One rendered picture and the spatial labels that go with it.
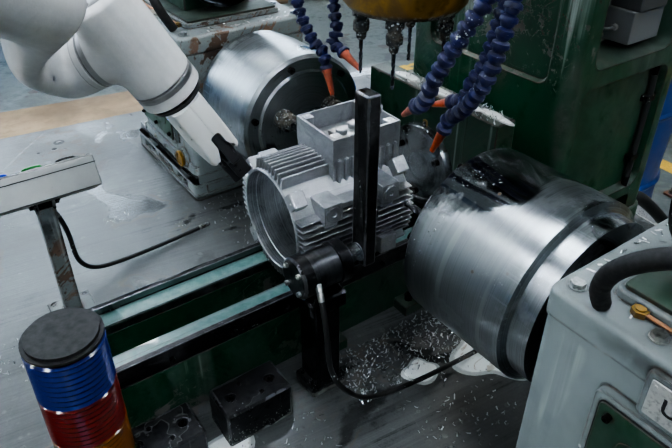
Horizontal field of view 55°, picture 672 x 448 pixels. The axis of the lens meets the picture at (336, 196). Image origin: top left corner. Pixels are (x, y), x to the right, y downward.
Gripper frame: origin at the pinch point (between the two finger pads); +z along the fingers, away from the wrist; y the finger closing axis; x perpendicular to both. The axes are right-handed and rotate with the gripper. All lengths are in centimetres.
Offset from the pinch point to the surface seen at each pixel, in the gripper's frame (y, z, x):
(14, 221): -52, 12, -37
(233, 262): 0.4, 13.7, -10.1
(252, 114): -15.0, 6.0, 9.5
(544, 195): 39.0, 3.4, 21.1
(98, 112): -242, 101, -12
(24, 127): -246, 83, -43
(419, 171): 6.5, 22.7, 22.9
